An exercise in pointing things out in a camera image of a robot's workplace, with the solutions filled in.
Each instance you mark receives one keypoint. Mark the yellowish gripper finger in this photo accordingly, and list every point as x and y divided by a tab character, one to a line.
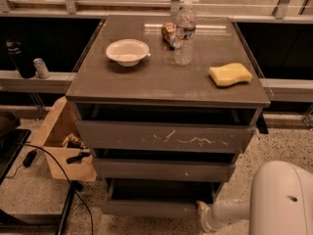
202	205

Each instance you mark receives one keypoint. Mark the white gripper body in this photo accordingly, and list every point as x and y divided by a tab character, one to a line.
209	216

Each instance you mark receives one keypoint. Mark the grey bottom drawer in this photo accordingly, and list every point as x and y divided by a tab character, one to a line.
158	198

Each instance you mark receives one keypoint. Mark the grey drawer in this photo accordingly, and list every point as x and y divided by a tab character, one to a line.
158	198
165	128
164	165

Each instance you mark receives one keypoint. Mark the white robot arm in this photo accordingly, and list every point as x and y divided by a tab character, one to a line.
281	203

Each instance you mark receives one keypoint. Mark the grey middle drawer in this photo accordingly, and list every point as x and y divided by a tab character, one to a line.
164	165

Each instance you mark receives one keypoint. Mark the grey drawer cabinet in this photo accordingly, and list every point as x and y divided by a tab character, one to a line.
157	80

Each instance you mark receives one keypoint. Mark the grey top drawer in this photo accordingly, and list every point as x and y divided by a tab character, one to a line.
165	128

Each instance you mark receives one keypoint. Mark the open cardboard box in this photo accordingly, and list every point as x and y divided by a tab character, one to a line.
52	136

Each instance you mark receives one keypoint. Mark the black tool in box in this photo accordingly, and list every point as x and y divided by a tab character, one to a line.
78	158

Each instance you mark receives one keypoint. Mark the yellow sponge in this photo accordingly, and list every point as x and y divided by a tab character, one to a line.
229	74

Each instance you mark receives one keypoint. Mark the white bowl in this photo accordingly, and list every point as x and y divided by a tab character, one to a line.
127	52

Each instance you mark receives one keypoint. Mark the black power adapter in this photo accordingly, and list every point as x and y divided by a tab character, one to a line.
29	158

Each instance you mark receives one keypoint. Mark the brown crumpled snack bag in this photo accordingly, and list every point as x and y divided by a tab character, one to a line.
168	31

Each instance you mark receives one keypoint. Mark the clear plastic water bottle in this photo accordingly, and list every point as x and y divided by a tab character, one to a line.
186	23

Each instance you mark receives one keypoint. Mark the black metal stand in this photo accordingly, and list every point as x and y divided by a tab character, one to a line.
23	192

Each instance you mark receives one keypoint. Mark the silver drink can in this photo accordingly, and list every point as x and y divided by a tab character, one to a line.
41	68

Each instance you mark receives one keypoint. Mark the black thermos bottle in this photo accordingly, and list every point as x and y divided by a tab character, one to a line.
20	59

